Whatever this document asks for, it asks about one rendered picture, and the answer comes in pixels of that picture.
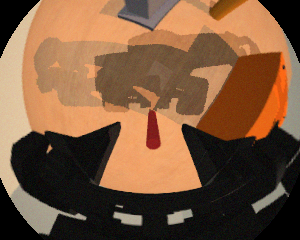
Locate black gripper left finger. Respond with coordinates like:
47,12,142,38
45,121,121,185

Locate red peg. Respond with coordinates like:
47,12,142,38
146,111,161,149

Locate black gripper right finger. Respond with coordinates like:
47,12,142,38
182,123,255,187

